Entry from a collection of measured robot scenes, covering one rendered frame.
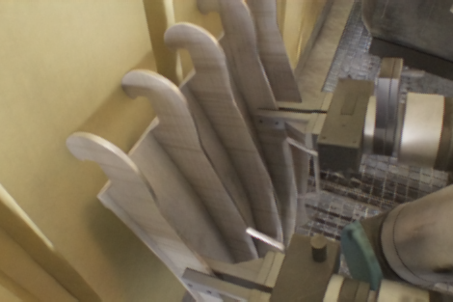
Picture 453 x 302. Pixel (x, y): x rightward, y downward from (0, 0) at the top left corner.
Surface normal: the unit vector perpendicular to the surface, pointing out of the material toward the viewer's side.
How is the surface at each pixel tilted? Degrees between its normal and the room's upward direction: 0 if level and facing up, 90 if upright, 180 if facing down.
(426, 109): 16
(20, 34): 90
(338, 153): 90
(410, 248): 89
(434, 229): 84
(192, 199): 67
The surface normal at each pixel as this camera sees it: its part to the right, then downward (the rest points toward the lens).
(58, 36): 0.92, 0.29
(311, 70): -0.03, -0.64
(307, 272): -0.23, -0.68
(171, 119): -0.40, 0.72
